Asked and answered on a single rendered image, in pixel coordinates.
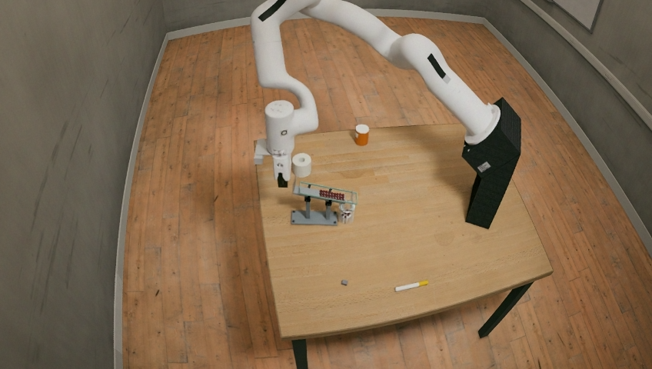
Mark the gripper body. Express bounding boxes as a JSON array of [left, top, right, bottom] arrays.
[[273, 154, 291, 181]]

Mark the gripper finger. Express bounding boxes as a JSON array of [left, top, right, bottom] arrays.
[[278, 172, 288, 188]]

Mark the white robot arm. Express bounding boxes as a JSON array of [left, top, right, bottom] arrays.
[[250, 0, 501, 165]]

